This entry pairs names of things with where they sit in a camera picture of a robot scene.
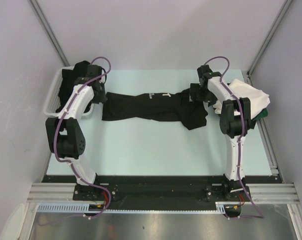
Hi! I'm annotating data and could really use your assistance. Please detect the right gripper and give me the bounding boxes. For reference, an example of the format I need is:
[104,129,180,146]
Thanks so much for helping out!
[189,82,216,106]

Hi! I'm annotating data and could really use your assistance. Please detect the black t-shirt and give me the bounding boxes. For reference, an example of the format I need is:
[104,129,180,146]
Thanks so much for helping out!
[102,89,208,130]

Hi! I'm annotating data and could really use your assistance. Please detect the white plastic laundry basket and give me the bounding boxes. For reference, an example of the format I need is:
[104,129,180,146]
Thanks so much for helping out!
[43,66,94,119]

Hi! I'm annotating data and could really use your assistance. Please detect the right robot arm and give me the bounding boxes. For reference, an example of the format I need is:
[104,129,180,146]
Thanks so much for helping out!
[190,64,255,201]

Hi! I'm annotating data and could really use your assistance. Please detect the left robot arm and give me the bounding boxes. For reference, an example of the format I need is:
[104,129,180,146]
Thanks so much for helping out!
[45,62,107,200]

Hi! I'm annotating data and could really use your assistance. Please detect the black clothes pile in basket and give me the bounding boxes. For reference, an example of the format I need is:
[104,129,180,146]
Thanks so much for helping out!
[55,60,90,113]

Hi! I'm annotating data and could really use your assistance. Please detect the white folded t-shirt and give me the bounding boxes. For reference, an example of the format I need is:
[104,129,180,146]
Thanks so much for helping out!
[208,77,271,120]

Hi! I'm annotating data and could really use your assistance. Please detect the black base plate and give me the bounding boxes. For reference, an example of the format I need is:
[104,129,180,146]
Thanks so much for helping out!
[42,174,253,217]

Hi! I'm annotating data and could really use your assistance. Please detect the aluminium frame rail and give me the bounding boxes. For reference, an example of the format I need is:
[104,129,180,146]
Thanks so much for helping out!
[27,183,76,203]

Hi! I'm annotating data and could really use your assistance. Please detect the grey slotted cable duct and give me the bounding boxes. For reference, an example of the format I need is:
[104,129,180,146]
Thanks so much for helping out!
[37,202,92,212]

